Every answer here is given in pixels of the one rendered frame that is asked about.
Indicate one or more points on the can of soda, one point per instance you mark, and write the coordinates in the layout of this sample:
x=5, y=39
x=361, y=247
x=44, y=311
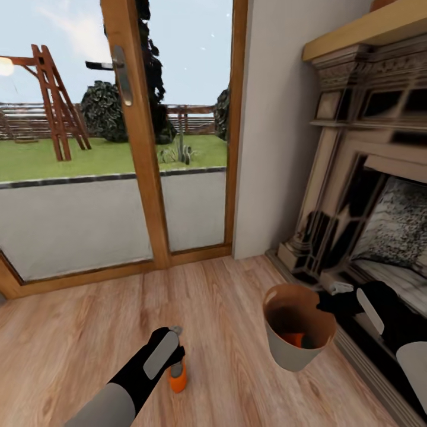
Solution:
x=301, y=340
x=177, y=375

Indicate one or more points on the trash can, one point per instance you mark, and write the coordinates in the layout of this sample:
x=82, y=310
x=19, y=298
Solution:
x=293, y=310

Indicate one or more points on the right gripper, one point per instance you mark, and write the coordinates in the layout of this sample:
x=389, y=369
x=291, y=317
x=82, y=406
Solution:
x=335, y=304

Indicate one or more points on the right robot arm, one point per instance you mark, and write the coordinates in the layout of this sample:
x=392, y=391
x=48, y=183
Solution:
x=405, y=332

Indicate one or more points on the door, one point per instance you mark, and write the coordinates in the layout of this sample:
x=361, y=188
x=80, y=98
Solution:
x=119, y=136

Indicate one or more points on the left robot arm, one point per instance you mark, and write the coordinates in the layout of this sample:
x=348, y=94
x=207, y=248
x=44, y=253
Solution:
x=119, y=402

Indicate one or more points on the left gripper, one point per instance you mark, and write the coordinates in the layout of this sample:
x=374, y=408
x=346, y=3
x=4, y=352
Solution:
x=177, y=357

